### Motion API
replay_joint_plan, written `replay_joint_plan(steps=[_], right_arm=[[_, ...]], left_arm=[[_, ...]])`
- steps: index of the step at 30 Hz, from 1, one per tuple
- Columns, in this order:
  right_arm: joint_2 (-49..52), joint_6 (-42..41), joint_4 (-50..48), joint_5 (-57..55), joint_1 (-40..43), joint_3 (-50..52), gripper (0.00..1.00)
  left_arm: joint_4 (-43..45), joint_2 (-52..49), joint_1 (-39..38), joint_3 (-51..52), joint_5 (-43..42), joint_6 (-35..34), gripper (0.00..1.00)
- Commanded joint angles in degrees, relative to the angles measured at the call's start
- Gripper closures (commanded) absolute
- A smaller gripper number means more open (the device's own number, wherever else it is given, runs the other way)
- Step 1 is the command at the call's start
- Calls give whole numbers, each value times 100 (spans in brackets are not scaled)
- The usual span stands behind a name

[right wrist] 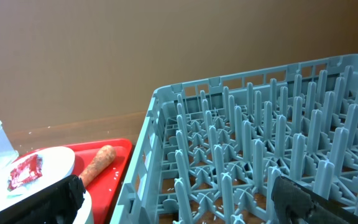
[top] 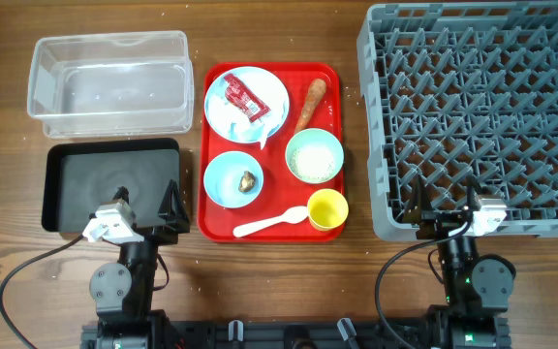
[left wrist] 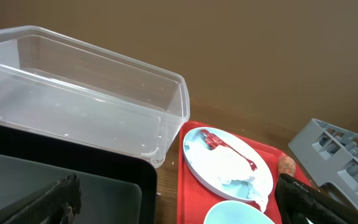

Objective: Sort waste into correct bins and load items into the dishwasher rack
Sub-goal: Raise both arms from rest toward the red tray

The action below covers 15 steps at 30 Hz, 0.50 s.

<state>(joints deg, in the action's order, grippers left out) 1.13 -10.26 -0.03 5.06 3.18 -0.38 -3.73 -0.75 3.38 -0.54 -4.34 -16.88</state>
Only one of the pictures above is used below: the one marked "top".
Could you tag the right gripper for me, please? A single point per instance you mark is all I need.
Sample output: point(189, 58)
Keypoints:
point(414, 213)

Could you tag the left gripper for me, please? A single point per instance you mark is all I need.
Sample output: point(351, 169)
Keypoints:
point(176, 218)

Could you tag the light blue bowl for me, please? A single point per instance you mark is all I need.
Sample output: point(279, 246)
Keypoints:
point(222, 175)

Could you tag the brown mushroom piece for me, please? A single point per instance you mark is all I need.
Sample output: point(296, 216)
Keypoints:
point(247, 182)

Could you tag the white napkin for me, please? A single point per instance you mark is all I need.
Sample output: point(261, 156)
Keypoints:
point(232, 124)

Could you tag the yellow cup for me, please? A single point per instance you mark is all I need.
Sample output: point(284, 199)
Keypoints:
point(327, 209)

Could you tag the white rice pile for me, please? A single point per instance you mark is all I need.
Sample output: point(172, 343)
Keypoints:
point(312, 163)

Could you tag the light blue plate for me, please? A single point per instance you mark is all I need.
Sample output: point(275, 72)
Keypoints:
point(254, 72)

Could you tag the green bowl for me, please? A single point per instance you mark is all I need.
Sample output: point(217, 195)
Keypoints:
point(318, 137)

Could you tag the red snack wrapper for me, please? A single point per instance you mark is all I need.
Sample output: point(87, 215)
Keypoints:
point(244, 99)

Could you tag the white plastic spoon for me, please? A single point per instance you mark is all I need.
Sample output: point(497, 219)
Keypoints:
point(292, 215)

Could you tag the orange carrot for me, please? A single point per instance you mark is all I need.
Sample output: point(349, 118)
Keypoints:
point(315, 93)

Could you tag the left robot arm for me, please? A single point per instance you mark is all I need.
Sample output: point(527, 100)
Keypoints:
point(123, 290)

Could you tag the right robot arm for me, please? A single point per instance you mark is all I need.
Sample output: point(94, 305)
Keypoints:
point(477, 287)

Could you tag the grey dishwasher rack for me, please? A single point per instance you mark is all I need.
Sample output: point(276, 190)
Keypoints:
point(458, 90)

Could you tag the black tray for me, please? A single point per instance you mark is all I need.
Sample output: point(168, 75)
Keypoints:
point(82, 176)

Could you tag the clear plastic bin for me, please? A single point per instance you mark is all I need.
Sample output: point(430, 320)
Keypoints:
point(111, 85)

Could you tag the red serving tray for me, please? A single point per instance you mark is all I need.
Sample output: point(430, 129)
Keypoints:
point(281, 189)

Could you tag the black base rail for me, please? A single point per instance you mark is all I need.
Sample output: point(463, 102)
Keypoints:
point(343, 334)

